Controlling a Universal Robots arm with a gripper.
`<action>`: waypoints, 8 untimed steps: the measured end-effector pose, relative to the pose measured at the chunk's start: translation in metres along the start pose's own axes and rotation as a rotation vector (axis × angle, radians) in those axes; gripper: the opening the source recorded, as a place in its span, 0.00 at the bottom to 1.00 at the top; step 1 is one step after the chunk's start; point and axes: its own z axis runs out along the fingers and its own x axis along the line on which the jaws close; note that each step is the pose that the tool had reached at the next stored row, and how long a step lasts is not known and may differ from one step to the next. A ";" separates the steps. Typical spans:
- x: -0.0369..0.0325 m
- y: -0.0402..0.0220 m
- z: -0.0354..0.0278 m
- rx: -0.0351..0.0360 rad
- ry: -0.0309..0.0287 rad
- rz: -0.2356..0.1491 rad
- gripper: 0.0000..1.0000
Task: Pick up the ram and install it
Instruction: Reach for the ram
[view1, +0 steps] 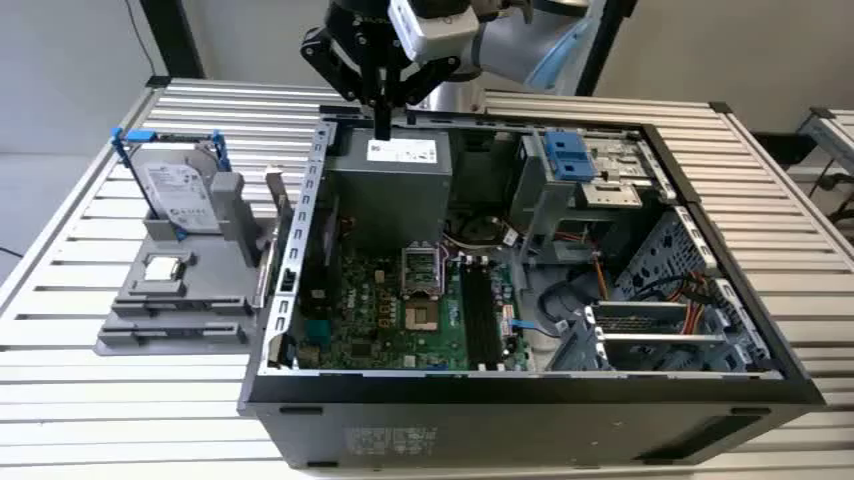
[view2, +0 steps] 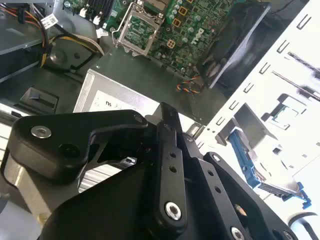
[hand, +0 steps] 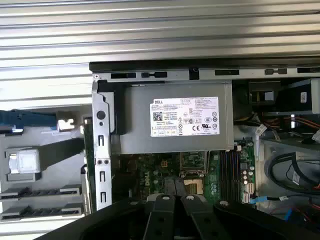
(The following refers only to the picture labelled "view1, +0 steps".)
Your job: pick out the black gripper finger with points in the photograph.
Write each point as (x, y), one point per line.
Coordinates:
(333, 70)
(427, 80)

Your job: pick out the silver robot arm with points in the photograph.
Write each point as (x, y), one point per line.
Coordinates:
(507, 45)

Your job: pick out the black RAM slot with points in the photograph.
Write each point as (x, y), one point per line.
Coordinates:
(476, 310)
(493, 310)
(468, 310)
(485, 310)

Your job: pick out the grey power supply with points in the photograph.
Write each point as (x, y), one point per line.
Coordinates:
(393, 200)

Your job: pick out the blue drive bay latch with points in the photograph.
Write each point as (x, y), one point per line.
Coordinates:
(567, 155)

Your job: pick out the round black fan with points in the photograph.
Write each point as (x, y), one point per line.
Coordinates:
(480, 230)

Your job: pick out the hard disk in blue carrier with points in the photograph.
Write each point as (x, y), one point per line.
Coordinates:
(176, 195)

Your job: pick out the grey parts rack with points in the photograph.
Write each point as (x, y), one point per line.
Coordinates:
(207, 260)

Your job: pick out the CPU socket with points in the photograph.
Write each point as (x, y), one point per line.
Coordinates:
(421, 315)

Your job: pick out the silver CPU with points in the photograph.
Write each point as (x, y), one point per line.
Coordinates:
(161, 269)

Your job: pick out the green motherboard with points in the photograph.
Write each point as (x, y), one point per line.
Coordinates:
(373, 350)

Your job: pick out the metal disk bay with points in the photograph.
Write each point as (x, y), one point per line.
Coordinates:
(640, 312)

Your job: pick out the neighbouring metal table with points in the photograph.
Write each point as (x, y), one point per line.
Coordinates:
(827, 130)

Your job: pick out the black PC case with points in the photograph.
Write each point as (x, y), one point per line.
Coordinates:
(467, 430)

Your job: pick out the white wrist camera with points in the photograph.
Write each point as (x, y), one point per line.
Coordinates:
(433, 30)

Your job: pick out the black frame post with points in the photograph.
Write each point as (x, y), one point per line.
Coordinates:
(180, 40)
(610, 50)

